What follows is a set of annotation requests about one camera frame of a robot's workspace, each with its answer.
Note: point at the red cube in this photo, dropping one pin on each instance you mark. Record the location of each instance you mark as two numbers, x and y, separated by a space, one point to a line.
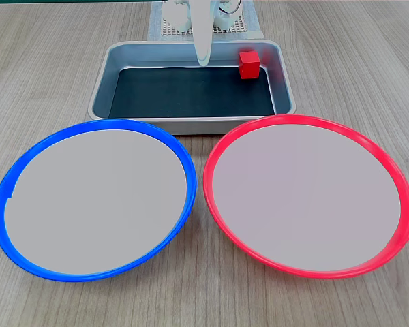
249 65

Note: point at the steel tray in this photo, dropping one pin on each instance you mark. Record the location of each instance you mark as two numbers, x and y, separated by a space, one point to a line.
191 125

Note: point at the red rimmed white plate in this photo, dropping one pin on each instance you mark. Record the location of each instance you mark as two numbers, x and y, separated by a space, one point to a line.
306 197

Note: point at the blue rimmed white plate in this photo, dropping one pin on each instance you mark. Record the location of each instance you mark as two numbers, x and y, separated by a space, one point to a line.
95 201

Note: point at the pale perforated base plate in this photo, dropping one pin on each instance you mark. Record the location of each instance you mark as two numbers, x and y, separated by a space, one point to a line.
240 26

